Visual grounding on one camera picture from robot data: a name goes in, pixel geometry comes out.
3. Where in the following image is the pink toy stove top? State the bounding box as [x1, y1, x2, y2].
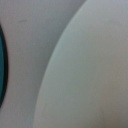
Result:
[0, 0, 85, 128]

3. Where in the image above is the large grey bowl pan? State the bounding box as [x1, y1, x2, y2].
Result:
[33, 0, 128, 128]

